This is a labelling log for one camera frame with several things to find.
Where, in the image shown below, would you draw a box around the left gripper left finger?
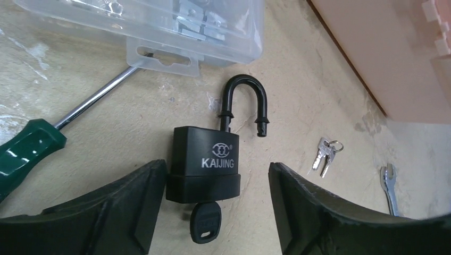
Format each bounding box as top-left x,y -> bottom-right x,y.
1,159 -> 167,254

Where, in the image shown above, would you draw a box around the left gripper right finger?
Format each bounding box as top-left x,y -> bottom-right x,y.
268,163 -> 450,254

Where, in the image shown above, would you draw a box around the small silver keys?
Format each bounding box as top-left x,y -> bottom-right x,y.
312,137 -> 344,178

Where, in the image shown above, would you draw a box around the black padlock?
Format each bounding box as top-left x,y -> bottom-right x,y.
166,74 -> 269,203

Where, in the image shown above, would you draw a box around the silver open-end wrench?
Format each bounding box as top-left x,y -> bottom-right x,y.
380,163 -> 399,216

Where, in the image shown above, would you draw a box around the clear plastic parts box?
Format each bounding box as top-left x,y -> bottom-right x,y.
17,1 -> 265,77

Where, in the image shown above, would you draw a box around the orange plastic toolbox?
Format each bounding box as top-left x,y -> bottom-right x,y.
312,1 -> 450,124

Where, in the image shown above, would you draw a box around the green-handled screwdriver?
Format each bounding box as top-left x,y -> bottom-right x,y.
1,66 -> 140,201

